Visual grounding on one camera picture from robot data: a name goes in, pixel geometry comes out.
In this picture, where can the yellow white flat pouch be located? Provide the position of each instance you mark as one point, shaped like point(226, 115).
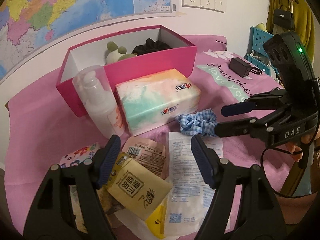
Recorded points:
point(155, 222)

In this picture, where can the brown paper tissue pack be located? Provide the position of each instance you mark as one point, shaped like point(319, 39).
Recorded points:
point(135, 187)

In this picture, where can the blue perforated plastic rack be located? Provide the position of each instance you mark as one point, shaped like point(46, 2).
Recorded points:
point(256, 54)

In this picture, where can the black power adapter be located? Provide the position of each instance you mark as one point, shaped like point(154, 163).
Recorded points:
point(240, 67)

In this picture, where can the white pump lotion bottle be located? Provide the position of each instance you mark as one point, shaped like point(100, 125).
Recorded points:
point(97, 97)

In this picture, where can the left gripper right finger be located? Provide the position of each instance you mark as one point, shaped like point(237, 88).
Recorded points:
point(259, 214)

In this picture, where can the pink bedsheet cloth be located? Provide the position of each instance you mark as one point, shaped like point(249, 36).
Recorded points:
point(43, 128)

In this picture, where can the black handbag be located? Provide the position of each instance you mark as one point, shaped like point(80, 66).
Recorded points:
point(283, 18)

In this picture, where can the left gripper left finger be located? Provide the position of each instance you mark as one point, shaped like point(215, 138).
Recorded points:
point(51, 215)

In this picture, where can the green frog plush toy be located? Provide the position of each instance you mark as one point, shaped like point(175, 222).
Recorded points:
point(115, 53)

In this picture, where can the pink storage box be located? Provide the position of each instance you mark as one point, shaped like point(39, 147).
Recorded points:
point(180, 56)

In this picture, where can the colourful small tissue pack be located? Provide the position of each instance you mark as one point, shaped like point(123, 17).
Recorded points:
point(77, 157)

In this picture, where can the wall map poster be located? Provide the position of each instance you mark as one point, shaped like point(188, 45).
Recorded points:
point(28, 25)

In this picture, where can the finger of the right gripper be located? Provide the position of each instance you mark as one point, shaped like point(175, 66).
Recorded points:
point(240, 108)
point(240, 127)

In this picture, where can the pastel tissue pack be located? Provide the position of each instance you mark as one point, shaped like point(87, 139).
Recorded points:
point(154, 100)

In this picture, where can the mustard yellow hanging garment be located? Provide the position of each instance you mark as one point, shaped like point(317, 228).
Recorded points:
point(303, 22)

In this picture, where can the right hand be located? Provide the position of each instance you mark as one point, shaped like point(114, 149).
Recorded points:
point(296, 151)

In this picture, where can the white printed plastic pouch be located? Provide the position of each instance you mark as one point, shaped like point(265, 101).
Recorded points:
point(190, 198)

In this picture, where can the blue gingham scrunchie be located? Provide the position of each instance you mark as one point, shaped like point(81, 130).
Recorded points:
point(203, 123)

